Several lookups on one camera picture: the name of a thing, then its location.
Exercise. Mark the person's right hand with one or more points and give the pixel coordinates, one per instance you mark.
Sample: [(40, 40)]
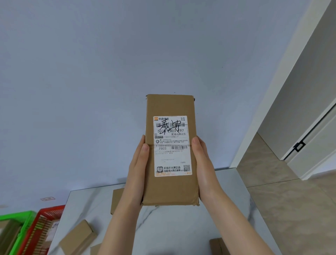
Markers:
[(207, 178)]

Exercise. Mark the person's left hand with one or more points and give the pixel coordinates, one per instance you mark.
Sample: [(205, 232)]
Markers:
[(133, 178)]

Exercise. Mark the person's left thumb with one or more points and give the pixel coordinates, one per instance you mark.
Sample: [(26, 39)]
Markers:
[(143, 163)]

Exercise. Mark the person's right thumb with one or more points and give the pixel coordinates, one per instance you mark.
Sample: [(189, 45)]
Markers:
[(198, 155)]

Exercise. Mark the cardboard parcel with white label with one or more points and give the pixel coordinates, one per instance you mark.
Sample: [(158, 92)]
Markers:
[(170, 189)]

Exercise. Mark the person's right forearm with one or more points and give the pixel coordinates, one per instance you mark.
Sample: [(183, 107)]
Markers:
[(236, 228)]

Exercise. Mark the person's left forearm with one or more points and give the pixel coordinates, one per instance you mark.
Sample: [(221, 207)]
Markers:
[(118, 231)]

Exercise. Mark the flat cardboard box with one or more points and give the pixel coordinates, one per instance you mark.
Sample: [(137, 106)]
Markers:
[(118, 201)]

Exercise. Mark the small long cardboard box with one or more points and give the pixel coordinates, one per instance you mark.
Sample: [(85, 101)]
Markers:
[(77, 237)]

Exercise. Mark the black door hinge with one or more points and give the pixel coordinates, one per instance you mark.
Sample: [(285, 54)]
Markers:
[(299, 146)]

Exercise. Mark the red plastic crate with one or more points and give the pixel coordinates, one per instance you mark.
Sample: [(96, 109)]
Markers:
[(39, 214)]

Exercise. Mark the green plastic crate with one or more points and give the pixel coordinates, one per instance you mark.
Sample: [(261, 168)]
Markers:
[(25, 223)]

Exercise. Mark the white door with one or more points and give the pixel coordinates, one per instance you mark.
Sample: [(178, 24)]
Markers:
[(315, 78)]

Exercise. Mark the brown box in green crate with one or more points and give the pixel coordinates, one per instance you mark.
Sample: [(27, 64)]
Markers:
[(7, 233)]

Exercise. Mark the white wall socket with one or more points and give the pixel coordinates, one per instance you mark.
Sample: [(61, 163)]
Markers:
[(47, 199)]

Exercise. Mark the white door frame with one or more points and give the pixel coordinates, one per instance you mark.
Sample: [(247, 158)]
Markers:
[(275, 78)]

